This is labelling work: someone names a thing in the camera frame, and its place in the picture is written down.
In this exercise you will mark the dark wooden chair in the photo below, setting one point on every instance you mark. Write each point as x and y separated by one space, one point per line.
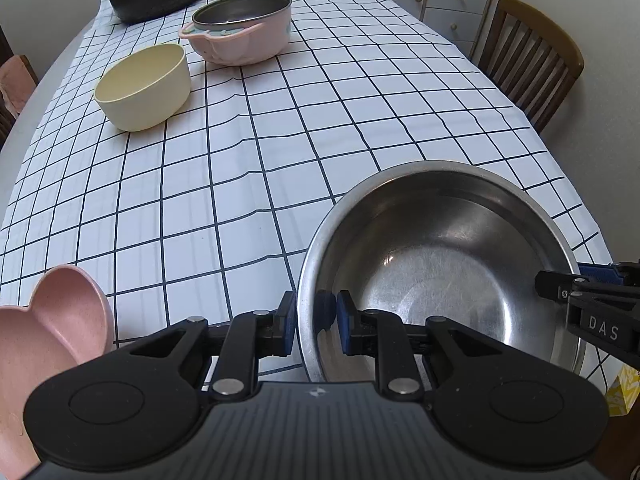
5 120

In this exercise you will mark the cream bowl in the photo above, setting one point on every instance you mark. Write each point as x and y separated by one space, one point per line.
145 105

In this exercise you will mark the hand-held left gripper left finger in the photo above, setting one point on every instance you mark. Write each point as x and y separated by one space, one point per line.
287 325

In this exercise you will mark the white checked tablecloth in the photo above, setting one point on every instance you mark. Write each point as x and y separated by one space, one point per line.
250 160

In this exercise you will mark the stainless steel bowl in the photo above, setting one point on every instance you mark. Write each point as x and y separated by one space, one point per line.
450 260

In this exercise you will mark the pink bowl with steel liner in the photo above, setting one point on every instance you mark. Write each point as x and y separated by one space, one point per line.
240 45

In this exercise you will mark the yellow patterned box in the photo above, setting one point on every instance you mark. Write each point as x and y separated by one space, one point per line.
622 392

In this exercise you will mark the pink bear-shaped plate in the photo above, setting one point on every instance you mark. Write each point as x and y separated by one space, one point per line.
30 340

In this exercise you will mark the brown slatted wooden chair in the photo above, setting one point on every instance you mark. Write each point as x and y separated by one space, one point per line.
545 30

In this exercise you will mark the pink towel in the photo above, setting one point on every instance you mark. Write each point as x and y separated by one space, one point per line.
15 80

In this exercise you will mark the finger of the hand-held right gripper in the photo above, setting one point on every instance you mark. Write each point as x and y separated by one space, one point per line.
600 270
555 282

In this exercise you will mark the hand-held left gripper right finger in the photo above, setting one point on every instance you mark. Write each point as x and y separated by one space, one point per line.
345 320

